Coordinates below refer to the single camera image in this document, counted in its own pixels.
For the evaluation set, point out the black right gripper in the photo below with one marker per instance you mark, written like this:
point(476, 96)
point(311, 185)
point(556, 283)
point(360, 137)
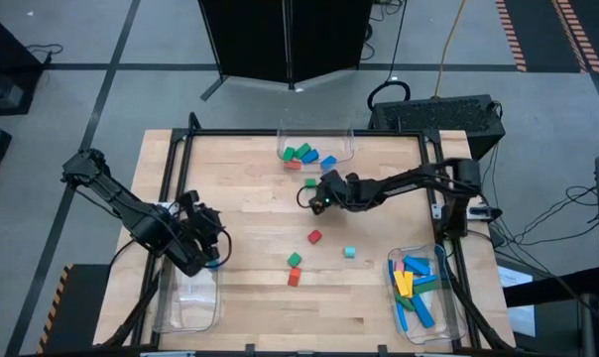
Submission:
point(341, 191)

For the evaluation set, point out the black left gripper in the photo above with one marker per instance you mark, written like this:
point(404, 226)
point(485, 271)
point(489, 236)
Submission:
point(195, 228)

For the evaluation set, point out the blue half-cylinder block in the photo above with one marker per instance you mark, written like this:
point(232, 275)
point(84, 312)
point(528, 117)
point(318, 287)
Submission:
point(328, 162)
point(309, 156)

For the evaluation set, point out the pink cube block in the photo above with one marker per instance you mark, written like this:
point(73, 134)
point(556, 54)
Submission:
point(293, 165)

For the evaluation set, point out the red half-cylinder block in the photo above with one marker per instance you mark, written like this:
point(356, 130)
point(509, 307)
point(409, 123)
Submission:
point(315, 236)

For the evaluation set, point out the light cyan half-cylinder block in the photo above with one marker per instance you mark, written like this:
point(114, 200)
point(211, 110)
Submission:
point(349, 252)

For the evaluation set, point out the blue long block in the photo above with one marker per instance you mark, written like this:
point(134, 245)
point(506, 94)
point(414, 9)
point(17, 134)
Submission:
point(417, 266)
point(422, 311)
point(402, 316)
point(391, 270)
point(426, 279)

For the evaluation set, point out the pink long block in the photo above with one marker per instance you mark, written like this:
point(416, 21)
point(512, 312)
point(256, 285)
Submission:
point(399, 266)

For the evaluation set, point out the yellow long block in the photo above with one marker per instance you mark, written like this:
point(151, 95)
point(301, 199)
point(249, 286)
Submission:
point(401, 283)

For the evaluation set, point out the teal long block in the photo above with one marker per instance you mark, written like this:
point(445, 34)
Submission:
point(424, 261)

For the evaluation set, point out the green long block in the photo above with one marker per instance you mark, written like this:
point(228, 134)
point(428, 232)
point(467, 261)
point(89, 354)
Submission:
point(427, 286)
point(404, 301)

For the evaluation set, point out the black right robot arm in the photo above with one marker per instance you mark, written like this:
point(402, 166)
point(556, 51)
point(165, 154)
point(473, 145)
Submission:
point(418, 181)

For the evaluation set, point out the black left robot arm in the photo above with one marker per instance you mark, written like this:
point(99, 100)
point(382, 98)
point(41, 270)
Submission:
point(116, 198)

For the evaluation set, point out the clear plastic bin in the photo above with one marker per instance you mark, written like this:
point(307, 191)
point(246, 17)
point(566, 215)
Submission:
point(448, 317)
point(185, 307)
point(339, 144)

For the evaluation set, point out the orange triangular prism block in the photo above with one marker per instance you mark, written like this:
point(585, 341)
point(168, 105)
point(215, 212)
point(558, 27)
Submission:
point(293, 277)

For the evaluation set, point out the black mat yellow hazard stripes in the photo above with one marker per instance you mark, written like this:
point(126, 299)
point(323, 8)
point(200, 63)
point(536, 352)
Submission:
point(81, 307)

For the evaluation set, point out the black perforated computer box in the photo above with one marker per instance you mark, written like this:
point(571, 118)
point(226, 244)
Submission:
point(438, 116)

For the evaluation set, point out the black folding partition panel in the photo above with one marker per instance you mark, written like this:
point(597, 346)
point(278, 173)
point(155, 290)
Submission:
point(250, 39)

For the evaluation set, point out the white paper sheet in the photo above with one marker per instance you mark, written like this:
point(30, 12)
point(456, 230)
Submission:
point(515, 282)

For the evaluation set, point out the black mat orange hazard stripes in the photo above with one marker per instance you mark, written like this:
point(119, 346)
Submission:
point(537, 30)

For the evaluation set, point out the black table frame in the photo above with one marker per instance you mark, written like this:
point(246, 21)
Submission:
point(220, 133)

